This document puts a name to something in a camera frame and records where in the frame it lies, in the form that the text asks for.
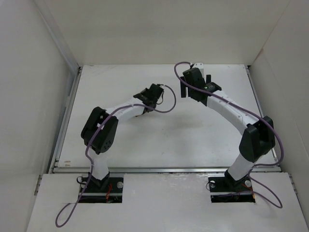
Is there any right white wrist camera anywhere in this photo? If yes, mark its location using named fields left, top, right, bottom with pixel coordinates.
left=190, top=63, right=204, bottom=76

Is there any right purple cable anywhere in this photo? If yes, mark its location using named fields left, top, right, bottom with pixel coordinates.
left=174, top=61, right=285, bottom=209

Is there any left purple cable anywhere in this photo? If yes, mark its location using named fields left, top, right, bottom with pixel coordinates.
left=55, top=84, right=177, bottom=228

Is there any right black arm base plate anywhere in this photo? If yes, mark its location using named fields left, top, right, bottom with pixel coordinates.
left=208, top=176, right=255, bottom=203

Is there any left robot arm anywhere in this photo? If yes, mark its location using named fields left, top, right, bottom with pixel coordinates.
left=81, top=84, right=164, bottom=192

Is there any aluminium front rail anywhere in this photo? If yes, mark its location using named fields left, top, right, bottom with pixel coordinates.
left=52, top=166, right=282, bottom=174

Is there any purple cable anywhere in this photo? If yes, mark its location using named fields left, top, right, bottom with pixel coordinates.
left=55, top=84, right=177, bottom=228
left=174, top=61, right=285, bottom=209

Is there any aluminium left rail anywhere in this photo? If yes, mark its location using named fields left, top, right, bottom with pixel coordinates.
left=44, top=67, right=83, bottom=174

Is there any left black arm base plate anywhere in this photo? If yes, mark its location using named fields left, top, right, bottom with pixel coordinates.
left=77, top=176, right=124, bottom=203

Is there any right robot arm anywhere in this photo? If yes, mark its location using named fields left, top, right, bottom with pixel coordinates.
left=181, top=68, right=275, bottom=189

